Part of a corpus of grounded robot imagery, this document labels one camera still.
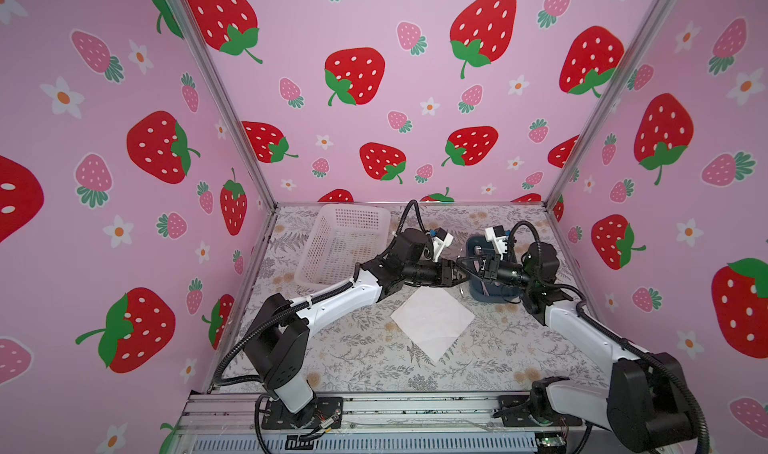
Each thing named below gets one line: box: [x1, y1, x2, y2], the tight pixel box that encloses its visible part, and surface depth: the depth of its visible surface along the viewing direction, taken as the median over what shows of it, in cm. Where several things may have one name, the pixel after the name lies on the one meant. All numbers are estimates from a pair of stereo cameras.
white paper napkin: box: [390, 286, 476, 363], surface depth 93 cm
